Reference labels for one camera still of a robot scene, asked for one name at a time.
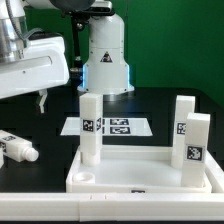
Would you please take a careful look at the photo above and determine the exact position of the black camera on stand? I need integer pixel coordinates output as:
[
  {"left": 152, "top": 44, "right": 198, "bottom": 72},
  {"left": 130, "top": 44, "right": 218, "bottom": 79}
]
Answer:
[{"left": 63, "top": 0, "right": 114, "bottom": 16}]

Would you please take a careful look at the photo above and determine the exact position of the black cable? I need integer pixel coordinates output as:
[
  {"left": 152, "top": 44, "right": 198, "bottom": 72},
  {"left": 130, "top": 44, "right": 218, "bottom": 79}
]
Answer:
[{"left": 69, "top": 67, "right": 83, "bottom": 83}]

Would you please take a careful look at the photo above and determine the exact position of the white marker sheet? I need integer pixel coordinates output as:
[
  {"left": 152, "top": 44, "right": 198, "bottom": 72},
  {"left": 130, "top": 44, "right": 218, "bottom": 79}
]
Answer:
[{"left": 61, "top": 117, "right": 153, "bottom": 136}]

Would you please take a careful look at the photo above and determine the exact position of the white front fence bar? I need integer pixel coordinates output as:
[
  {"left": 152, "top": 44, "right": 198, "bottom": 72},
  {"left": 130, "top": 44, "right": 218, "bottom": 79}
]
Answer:
[{"left": 0, "top": 193, "right": 224, "bottom": 222}]

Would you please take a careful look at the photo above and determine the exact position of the white desk top tray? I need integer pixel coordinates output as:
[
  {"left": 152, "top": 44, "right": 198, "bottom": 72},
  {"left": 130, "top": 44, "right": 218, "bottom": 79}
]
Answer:
[{"left": 66, "top": 145, "right": 212, "bottom": 193}]

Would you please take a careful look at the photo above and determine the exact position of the black camera stand pole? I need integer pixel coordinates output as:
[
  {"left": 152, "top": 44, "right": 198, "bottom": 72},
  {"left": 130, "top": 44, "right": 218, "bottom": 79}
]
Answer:
[{"left": 70, "top": 17, "right": 83, "bottom": 89}]

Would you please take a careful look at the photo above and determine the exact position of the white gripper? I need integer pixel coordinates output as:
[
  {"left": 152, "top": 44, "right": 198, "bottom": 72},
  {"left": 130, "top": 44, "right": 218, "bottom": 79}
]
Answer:
[{"left": 0, "top": 36, "right": 69, "bottom": 113}]

